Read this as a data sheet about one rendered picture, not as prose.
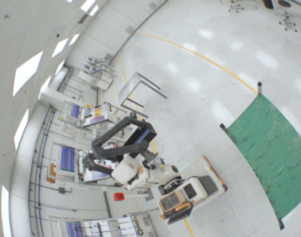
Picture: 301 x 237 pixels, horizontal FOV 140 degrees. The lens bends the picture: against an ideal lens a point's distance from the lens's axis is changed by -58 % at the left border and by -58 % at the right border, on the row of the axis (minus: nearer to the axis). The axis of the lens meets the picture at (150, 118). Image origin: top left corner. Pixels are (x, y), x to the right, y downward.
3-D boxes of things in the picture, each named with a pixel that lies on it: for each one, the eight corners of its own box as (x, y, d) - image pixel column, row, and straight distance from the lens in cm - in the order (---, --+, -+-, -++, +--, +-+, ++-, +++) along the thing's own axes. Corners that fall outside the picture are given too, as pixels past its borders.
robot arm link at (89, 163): (85, 172, 104) (93, 164, 99) (80, 159, 112) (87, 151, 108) (117, 180, 137) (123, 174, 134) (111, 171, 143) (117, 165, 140)
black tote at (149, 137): (127, 166, 158) (119, 165, 152) (123, 155, 167) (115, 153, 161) (157, 134, 128) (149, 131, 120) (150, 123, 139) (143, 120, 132)
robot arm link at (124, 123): (95, 153, 100) (95, 147, 90) (90, 147, 102) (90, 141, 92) (129, 125, 120) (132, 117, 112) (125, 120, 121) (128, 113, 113)
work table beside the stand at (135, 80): (167, 98, 290) (140, 79, 245) (147, 118, 311) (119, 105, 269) (160, 87, 325) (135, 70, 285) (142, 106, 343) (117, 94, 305)
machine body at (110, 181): (131, 156, 323) (109, 152, 290) (138, 182, 294) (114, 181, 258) (118, 168, 367) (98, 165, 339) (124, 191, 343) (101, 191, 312)
